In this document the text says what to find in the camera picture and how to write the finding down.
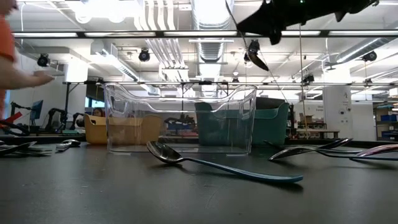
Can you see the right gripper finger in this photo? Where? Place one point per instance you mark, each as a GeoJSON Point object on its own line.
{"type": "Point", "coordinates": [261, 18]}
{"type": "Point", "coordinates": [275, 37]}

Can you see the shiny metal spoon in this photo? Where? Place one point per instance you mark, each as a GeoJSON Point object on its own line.
{"type": "Point", "coordinates": [342, 142]}
{"type": "Point", "coordinates": [326, 147]}

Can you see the pink iridescent spoon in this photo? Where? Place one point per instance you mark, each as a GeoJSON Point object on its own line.
{"type": "Point", "coordinates": [382, 150]}

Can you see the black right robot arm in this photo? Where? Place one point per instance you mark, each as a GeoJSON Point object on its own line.
{"type": "Point", "coordinates": [354, 6]}

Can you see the background black robot arm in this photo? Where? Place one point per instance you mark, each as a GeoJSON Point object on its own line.
{"type": "Point", "coordinates": [56, 112]}
{"type": "Point", "coordinates": [182, 119]}

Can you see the black round hanging device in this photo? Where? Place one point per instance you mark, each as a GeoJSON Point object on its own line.
{"type": "Point", "coordinates": [370, 56]}
{"type": "Point", "coordinates": [254, 45]}
{"type": "Point", "coordinates": [308, 79]}
{"type": "Point", "coordinates": [43, 60]}
{"type": "Point", "coordinates": [144, 56]}

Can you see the dark grey container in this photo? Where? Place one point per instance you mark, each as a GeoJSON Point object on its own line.
{"type": "Point", "coordinates": [270, 103]}

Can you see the cardboard box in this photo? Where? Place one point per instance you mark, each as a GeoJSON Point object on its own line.
{"type": "Point", "coordinates": [306, 119]}

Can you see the teal plastic bin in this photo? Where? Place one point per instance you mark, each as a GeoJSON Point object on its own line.
{"type": "Point", "coordinates": [270, 127]}

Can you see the wooden bench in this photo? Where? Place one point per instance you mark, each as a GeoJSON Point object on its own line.
{"type": "Point", "coordinates": [317, 131]}

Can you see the shelf with blue boxes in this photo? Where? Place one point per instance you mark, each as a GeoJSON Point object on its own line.
{"type": "Point", "coordinates": [388, 118]}

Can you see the clear plastic bin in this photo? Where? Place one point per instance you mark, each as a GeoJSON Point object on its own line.
{"type": "Point", "coordinates": [140, 102]}

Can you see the person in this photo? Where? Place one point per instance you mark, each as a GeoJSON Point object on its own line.
{"type": "Point", "coordinates": [18, 79]}
{"type": "Point", "coordinates": [98, 112]}

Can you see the yellow plastic bin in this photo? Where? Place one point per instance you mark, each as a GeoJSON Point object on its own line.
{"type": "Point", "coordinates": [94, 130]}

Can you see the computer monitor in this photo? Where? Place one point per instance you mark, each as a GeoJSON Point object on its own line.
{"type": "Point", "coordinates": [37, 109]}

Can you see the silver ventilation duct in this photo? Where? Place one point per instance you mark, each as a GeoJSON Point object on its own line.
{"type": "Point", "coordinates": [211, 49]}

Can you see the black overhead frame bar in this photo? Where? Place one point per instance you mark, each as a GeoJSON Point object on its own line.
{"type": "Point", "coordinates": [159, 34]}

